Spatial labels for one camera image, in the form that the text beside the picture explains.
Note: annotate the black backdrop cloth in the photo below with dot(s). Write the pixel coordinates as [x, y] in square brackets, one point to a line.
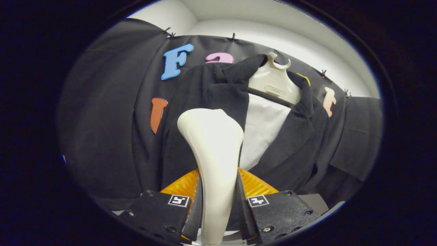
[102, 119]

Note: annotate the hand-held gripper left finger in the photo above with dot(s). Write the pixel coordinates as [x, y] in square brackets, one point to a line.
[194, 218]

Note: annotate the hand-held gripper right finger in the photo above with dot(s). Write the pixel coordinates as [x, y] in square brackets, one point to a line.
[244, 218]

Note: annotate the white garment steamer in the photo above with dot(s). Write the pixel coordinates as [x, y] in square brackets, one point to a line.
[215, 147]

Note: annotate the white clothes hanger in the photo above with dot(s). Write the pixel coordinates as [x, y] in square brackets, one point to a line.
[273, 82]

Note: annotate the black suit jacket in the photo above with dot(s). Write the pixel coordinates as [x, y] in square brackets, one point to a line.
[205, 92]

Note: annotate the white shirt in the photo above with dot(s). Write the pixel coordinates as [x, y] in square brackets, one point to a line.
[263, 130]

